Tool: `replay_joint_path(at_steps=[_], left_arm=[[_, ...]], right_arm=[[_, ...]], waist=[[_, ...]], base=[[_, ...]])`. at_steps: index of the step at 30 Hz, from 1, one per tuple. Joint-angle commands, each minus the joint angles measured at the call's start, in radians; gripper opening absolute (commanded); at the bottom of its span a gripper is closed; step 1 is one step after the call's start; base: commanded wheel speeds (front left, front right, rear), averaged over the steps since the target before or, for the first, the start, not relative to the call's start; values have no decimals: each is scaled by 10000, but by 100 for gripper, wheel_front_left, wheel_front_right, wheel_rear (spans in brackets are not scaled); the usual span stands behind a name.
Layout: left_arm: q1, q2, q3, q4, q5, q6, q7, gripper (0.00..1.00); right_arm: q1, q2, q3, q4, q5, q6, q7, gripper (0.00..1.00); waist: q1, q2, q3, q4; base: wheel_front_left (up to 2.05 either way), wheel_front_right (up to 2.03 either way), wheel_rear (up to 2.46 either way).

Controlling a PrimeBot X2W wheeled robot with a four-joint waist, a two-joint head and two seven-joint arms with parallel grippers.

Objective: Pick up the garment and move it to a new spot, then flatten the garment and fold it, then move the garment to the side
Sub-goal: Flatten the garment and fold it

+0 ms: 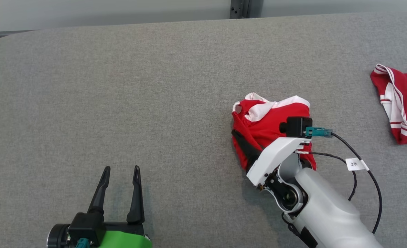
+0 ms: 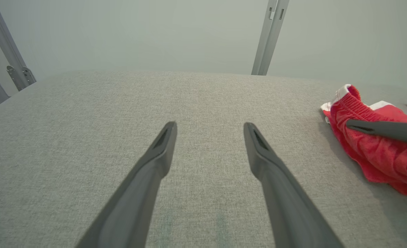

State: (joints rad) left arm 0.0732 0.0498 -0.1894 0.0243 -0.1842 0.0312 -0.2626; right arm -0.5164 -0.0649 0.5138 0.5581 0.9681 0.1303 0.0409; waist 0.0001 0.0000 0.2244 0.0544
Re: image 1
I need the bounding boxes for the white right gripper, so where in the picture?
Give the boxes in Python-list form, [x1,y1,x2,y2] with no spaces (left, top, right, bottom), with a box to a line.
[232,130,313,188]

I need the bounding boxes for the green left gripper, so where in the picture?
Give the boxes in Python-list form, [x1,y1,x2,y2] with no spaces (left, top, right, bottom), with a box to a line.
[87,165,153,248]

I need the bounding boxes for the red shorts with white trim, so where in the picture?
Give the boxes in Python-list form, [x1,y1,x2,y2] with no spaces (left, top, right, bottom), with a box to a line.
[231,92,317,173]

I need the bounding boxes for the right black cable teal plug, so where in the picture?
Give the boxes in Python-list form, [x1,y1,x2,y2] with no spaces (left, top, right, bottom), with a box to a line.
[305,126,383,235]

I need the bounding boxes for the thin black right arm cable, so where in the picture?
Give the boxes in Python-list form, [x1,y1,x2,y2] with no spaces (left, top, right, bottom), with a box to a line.
[307,151,358,202]

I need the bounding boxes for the white right cable label tag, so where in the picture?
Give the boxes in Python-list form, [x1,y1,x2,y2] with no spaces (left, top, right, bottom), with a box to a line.
[345,157,369,172]

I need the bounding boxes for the grey metal wall post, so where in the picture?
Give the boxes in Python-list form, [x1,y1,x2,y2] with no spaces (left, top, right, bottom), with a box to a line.
[229,0,264,19]

